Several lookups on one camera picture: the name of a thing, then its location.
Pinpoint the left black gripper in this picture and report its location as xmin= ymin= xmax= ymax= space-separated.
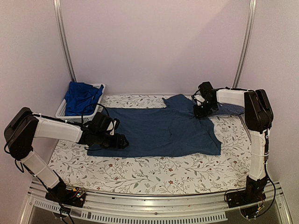
xmin=95 ymin=131 xmax=129 ymax=149

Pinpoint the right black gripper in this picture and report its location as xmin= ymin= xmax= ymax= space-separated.
xmin=193 ymin=100 xmax=217 ymax=118

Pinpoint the dark teal t-shirt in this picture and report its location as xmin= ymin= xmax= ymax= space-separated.
xmin=87 ymin=94 xmax=221 ymax=158

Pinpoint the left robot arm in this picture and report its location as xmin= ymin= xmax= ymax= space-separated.
xmin=4 ymin=107 xmax=129 ymax=203

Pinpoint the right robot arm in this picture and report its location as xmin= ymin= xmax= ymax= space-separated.
xmin=192 ymin=82 xmax=274 ymax=205

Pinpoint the white plastic laundry basket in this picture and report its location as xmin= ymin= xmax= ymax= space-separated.
xmin=55 ymin=82 xmax=106 ymax=123

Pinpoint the folded blue checkered shirt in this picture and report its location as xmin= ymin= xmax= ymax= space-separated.
xmin=210 ymin=103 xmax=244 ymax=116

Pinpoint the floral patterned table mat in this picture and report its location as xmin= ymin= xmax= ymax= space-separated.
xmin=44 ymin=94 xmax=266 ymax=196

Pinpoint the bright blue garment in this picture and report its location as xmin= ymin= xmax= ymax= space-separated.
xmin=64 ymin=82 xmax=104 ymax=116

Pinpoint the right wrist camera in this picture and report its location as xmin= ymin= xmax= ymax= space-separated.
xmin=192 ymin=94 xmax=205 ymax=105

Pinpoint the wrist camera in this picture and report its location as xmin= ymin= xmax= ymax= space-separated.
xmin=107 ymin=119 xmax=120 ymax=135
xmin=192 ymin=94 xmax=205 ymax=105

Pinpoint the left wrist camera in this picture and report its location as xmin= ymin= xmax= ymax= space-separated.
xmin=107 ymin=119 xmax=120 ymax=135

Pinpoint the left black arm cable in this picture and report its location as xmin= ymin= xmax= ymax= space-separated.
xmin=79 ymin=104 xmax=109 ymax=128

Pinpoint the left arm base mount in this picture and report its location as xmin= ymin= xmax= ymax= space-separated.
xmin=45 ymin=187 xmax=86 ymax=208

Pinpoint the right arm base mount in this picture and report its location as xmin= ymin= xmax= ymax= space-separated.
xmin=224 ymin=187 xmax=266 ymax=208

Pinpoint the right aluminium frame post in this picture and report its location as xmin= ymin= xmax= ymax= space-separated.
xmin=233 ymin=0 xmax=257 ymax=88

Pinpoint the aluminium frame post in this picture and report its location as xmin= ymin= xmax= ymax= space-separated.
xmin=53 ymin=0 xmax=77 ymax=82
xmin=233 ymin=0 xmax=257 ymax=88

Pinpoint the left aluminium frame post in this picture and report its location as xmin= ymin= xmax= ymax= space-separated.
xmin=53 ymin=0 xmax=77 ymax=82

